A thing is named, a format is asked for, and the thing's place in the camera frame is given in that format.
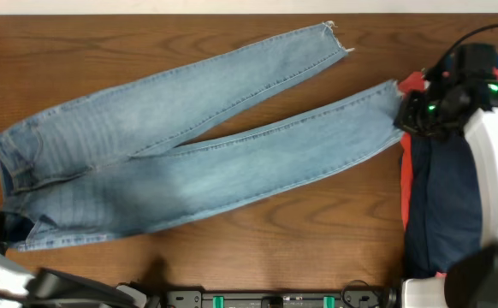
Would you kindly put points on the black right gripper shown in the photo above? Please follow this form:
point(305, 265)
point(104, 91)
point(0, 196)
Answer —
point(409, 120)

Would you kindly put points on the light blue denim jeans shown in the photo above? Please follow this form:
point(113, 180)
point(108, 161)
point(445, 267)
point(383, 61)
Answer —
point(127, 160)

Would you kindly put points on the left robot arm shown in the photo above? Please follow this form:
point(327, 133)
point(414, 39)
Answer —
point(48, 288)

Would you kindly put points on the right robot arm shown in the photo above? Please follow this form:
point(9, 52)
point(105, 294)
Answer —
point(450, 208)

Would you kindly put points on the red orange garment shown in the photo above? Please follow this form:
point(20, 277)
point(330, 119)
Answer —
point(406, 162)

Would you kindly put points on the teal blue garment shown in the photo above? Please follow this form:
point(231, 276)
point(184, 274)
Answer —
point(475, 60)

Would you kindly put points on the dark navy blue garment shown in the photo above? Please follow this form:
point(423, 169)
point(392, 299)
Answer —
point(443, 205)

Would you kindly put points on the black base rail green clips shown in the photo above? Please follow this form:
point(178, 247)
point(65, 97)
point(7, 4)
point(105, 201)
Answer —
point(355, 297)

